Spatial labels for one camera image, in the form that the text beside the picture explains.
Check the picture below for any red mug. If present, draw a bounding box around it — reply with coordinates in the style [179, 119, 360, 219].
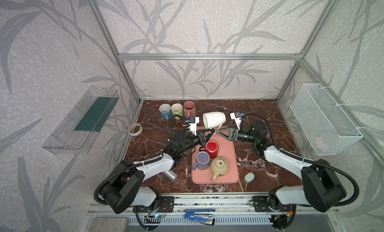
[199, 140, 219, 159]

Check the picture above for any clear plastic wall shelf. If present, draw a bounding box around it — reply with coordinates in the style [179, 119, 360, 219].
[42, 86, 120, 155]

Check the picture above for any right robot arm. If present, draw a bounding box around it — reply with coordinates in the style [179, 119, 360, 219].
[217, 112, 360, 212]

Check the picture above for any horizontal aluminium frame bar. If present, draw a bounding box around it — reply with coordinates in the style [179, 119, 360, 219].
[118, 53, 302, 61]

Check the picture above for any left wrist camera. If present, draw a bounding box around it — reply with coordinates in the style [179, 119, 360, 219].
[185, 117, 200, 136]

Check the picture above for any blue stapler tool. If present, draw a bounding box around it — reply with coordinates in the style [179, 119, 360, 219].
[184, 209, 216, 226]

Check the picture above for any pink plastic tray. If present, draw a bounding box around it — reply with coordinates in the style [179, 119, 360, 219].
[192, 134, 239, 184]

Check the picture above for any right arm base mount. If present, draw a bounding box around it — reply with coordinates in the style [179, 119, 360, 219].
[249, 196, 292, 213]

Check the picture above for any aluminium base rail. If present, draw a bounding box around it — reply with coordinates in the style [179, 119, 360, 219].
[86, 192, 339, 216]

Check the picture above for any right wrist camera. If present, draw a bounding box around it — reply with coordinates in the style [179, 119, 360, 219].
[230, 112, 245, 130]

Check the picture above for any beige ceramic teapot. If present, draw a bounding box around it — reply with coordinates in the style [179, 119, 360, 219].
[210, 157, 229, 182]

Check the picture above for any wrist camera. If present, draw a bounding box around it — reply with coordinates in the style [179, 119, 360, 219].
[230, 112, 245, 130]
[185, 117, 200, 136]

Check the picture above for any light green mug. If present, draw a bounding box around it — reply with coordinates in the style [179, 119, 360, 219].
[171, 103, 184, 117]

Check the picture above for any white tape roll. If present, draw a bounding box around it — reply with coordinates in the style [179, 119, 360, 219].
[128, 123, 143, 137]

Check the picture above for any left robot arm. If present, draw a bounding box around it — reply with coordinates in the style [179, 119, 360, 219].
[94, 118, 215, 214]

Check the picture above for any white mug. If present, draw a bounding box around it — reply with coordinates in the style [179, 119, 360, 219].
[203, 112, 226, 129]

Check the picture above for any pale green soap bar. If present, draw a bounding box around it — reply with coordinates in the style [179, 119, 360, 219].
[244, 172, 255, 183]

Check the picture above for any blue flower mug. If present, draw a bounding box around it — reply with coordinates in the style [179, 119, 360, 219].
[159, 103, 172, 121]

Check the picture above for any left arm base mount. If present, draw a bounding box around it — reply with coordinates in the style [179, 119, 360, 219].
[138, 196, 175, 213]

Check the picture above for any white wire basket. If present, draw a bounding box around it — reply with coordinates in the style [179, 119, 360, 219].
[291, 83, 364, 156]

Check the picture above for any purple mug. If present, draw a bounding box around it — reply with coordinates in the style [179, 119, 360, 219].
[192, 151, 211, 171]

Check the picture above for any pink mug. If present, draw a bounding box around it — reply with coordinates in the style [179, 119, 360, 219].
[183, 101, 197, 119]

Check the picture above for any silver spray bottle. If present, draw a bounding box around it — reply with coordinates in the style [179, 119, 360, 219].
[162, 170, 179, 183]

